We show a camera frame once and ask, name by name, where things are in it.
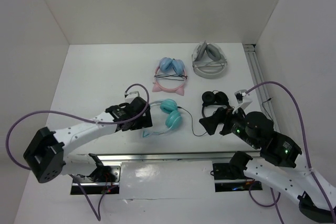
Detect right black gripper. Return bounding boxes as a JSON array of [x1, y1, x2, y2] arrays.
[[197, 102, 258, 147]]

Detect black headphone audio cable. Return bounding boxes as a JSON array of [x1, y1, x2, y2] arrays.
[[177, 106, 208, 137]]

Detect teal cat-ear headphones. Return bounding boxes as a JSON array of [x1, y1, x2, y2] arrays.
[[142, 99, 182, 138]]

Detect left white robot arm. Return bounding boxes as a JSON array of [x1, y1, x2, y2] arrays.
[[23, 97, 152, 184]]

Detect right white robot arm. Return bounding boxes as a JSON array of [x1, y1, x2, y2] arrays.
[[199, 108, 335, 223]]

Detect black headphones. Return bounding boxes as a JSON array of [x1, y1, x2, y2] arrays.
[[201, 91, 231, 118]]

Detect grey white headphones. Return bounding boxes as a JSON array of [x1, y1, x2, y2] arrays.
[[191, 41, 227, 79]]

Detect pink blue cat-ear headphones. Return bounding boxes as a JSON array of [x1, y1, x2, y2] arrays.
[[152, 57, 187, 96]]

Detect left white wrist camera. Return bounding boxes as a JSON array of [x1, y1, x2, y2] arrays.
[[124, 91, 140, 100]]

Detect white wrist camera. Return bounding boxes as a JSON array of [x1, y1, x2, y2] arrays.
[[233, 90, 253, 113], [124, 91, 140, 100]]

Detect aluminium front rail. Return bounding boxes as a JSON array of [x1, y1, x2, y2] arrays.
[[78, 152, 260, 162]]

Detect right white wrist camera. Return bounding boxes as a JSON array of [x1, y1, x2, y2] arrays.
[[233, 90, 253, 113]]

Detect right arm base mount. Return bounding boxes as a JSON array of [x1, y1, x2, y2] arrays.
[[210, 151, 263, 193]]

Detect aluminium side rail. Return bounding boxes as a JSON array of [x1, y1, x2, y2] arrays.
[[243, 44, 280, 132]]

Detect thin black loose wire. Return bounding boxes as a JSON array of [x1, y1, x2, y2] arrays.
[[261, 97, 274, 125]]

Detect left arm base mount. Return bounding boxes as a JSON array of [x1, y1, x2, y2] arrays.
[[70, 154, 121, 195]]

